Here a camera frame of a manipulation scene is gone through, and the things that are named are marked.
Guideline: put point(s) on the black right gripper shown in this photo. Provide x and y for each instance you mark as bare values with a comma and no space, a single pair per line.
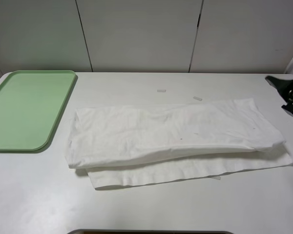
285,89

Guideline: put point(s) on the white short sleeve shirt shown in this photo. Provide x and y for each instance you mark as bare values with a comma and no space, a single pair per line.
130,146

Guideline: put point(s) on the light green plastic tray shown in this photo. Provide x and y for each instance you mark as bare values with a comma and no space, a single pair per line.
31,106

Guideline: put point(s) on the clear tape marker near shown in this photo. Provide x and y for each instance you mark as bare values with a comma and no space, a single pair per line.
215,177

